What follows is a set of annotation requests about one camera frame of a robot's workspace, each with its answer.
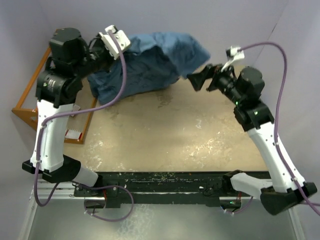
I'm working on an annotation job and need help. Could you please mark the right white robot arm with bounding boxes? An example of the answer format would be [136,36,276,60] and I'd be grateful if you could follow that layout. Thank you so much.
[187,64,318,216]

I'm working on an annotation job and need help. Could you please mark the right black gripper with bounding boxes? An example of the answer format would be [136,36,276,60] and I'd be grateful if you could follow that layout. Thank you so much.
[186,60,244,106]

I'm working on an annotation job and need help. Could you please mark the small red white card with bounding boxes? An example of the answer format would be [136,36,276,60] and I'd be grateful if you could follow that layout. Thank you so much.
[70,104,81,117]

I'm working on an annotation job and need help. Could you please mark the orange wooden rack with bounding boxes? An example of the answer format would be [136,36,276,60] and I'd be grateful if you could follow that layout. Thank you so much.
[11,28,98,145]

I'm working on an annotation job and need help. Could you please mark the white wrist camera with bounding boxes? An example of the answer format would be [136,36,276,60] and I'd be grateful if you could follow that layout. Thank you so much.
[98,25,131,60]
[221,46,245,72]

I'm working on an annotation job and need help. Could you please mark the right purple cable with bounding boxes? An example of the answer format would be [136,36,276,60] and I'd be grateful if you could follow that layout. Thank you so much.
[237,41,320,217]

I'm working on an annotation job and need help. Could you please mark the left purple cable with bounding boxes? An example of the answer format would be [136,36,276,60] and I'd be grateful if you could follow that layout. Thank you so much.
[33,33,128,207]

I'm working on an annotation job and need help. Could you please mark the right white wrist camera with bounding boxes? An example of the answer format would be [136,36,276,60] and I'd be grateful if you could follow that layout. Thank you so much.
[221,46,245,72]

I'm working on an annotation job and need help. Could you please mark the blue cartoon print pillowcase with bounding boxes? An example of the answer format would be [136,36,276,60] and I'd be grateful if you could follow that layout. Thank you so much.
[87,32,211,105]

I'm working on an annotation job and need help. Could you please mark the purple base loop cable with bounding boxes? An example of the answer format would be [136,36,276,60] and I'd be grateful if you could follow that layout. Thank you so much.
[83,185,135,223]

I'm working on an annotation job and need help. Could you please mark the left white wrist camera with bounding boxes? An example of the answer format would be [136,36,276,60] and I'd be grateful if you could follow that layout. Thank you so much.
[98,25,131,60]

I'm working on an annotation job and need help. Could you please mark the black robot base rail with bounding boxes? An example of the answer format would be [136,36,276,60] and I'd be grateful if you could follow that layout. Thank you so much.
[74,171,240,208]

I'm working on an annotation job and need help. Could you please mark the red white box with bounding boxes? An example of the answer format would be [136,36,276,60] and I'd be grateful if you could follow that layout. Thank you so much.
[65,129,82,141]

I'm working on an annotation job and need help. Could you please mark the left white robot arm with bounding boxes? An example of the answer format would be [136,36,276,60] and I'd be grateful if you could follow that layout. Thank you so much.
[22,27,115,196]

